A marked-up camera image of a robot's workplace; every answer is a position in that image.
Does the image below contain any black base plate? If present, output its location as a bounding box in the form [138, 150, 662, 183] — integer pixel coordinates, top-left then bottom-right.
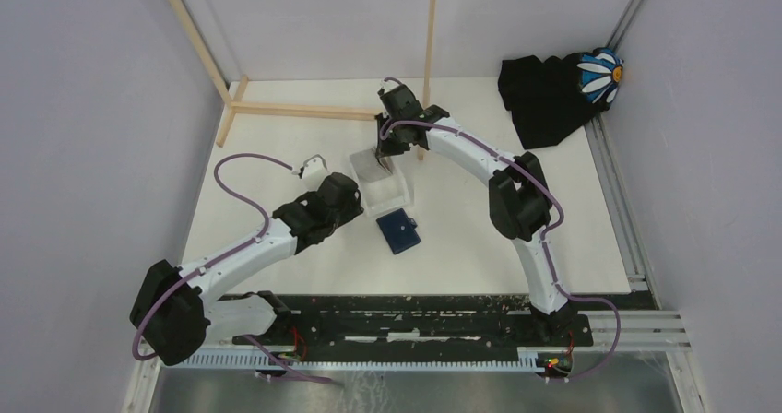
[231, 294, 615, 363]

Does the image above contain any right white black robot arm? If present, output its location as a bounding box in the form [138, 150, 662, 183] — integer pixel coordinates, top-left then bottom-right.
[375, 84, 577, 347]

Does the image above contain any clear plastic card box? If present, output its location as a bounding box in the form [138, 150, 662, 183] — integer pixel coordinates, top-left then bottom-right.
[348, 147, 414, 218]

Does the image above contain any black cloth with daisy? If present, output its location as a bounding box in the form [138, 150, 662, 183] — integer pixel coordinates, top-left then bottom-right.
[497, 48, 624, 150]

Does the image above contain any white slotted cable duct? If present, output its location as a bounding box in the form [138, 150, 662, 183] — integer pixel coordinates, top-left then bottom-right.
[174, 348, 553, 374]

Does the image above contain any blue leather card holder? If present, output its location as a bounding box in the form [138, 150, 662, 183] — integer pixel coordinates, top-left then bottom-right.
[376, 208, 421, 254]

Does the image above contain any silver credit card stack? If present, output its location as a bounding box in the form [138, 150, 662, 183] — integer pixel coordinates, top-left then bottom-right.
[350, 148, 392, 183]

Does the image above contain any wooden frame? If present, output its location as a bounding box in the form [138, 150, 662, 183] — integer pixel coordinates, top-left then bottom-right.
[167, 0, 437, 148]

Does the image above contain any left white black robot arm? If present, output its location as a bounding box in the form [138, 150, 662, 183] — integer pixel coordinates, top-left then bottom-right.
[129, 172, 363, 365]

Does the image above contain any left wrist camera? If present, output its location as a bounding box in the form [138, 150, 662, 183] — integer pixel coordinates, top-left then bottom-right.
[299, 154, 330, 190]

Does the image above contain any aluminium rail frame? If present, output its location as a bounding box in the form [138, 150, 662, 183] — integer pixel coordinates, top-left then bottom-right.
[121, 0, 705, 412]

